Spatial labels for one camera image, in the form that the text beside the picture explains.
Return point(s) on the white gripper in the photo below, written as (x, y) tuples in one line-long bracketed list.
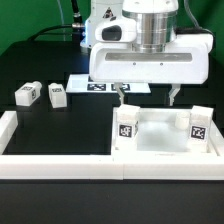
[(183, 61)]

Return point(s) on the white square table top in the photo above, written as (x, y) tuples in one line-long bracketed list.
[(166, 132)]

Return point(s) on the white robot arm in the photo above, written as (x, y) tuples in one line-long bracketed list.
[(144, 45)]

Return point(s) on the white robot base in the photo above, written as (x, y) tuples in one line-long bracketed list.
[(100, 10)]

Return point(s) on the white marker sheet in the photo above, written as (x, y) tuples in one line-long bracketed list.
[(82, 83)]

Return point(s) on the white U-shaped obstacle fence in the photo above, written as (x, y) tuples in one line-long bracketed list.
[(163, 167)]

